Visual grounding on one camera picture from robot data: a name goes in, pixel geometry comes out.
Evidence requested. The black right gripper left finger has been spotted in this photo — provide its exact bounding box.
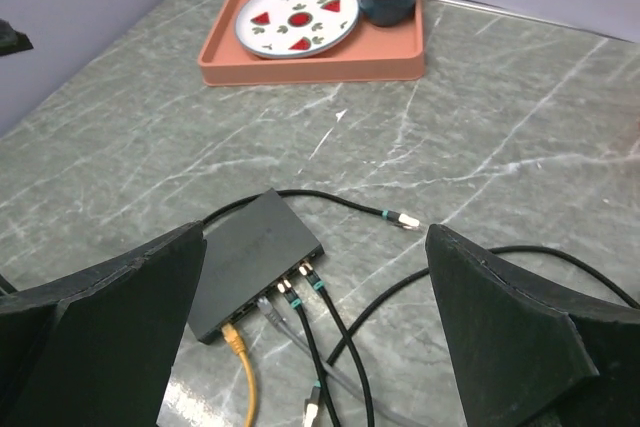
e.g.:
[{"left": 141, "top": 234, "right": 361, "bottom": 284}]
[{"left": 1, "top": 222, "right": 206, "bottom": 426}]

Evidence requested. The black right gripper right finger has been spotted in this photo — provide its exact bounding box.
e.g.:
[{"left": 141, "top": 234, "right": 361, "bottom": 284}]
[{"left": 425, "top": 224, "right": 639, "bottom": 426}]

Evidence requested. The yellow ethernet cable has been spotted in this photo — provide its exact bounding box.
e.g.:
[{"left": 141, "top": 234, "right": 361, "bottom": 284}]
[{"left": 219, "top": 322, "right": 259, "bottom": 427}]

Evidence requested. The grey ethernet cable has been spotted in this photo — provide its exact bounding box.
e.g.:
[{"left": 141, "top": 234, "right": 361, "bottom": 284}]
[{"left": 254, "top": 296, "right": 426, "bottom": 427}]

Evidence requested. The black network switch box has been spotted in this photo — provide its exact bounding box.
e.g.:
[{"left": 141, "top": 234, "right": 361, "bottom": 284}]
[{"left": 188, "top": 189, "right": 324, "bottom": 344}]

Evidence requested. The short black ethernet cable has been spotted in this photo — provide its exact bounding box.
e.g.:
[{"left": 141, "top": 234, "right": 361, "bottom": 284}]
[{"left": 275, "top": 277, "right": 331, "bottom": 427}]

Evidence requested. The long black ethernet cable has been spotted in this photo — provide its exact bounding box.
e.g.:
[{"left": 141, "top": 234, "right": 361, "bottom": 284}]
[{"left": 199, "top": 189, "right": 640, "bottom": 427}]

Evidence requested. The pink rectangular tray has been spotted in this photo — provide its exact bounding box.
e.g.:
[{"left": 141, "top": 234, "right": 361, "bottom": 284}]
[{"left": 198, "top": 0, "right": 425, "bottom": 86}]

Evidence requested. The white plate with strawberries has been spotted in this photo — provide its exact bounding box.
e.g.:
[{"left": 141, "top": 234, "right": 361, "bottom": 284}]
[{"left": 234, "top": 0, "right": 360, "bottom": 59}]

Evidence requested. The aluminium table frame rail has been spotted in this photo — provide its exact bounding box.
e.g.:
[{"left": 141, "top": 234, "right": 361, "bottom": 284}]
[{"left": 419, "top": 0, "right": 640, "bottom": 43}]

